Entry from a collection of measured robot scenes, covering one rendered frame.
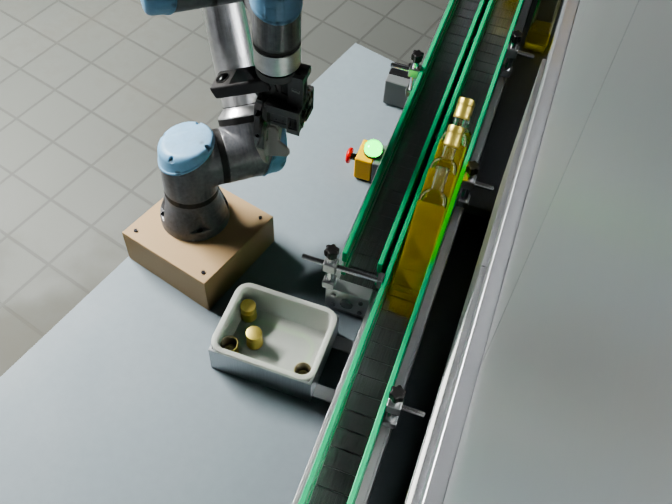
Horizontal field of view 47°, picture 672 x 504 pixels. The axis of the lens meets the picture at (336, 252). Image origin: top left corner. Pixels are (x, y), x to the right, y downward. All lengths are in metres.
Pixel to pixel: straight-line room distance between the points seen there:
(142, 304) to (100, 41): 1.96
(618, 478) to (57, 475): 1.46
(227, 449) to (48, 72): 2.20
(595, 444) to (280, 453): 1.34
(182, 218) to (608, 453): 1.48
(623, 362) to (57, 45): 3.39
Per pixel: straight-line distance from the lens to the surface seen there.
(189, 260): 1.68
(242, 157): 1.60
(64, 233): 2.88
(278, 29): 1.19
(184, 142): 1.60
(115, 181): 2.98
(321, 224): 1.85
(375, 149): 1.88
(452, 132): 1.61
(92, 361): 1.71
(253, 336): 1.62
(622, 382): 0.26
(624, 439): 0.24
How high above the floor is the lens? 2.23
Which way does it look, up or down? 55 degrees down
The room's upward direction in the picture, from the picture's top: 4 degrees clockwise
